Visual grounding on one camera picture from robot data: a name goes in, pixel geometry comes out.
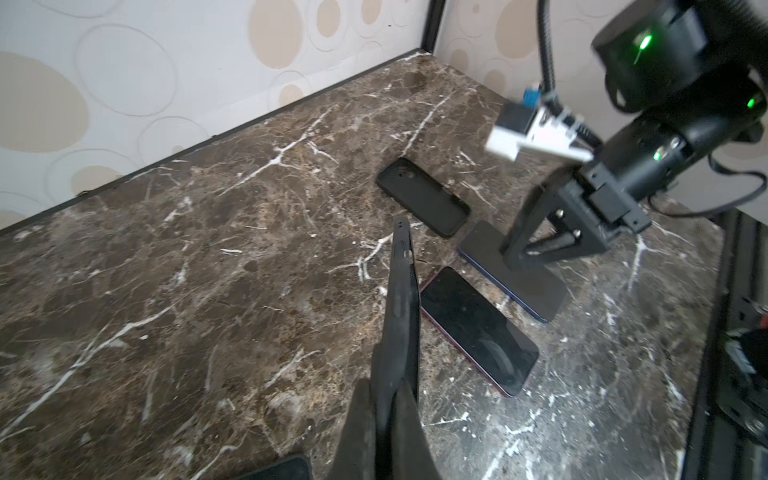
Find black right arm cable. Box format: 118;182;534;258
535;0;604;148

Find black corner frame post right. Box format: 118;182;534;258
420;0;447;53

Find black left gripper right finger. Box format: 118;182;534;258
389;380;441;480

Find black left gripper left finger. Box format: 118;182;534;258
327;378;376;480

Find black phone case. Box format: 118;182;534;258
371;217;420;434
376;157;471;238

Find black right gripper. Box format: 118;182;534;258
501;162;652;270

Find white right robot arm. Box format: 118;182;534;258
486;1;767;270

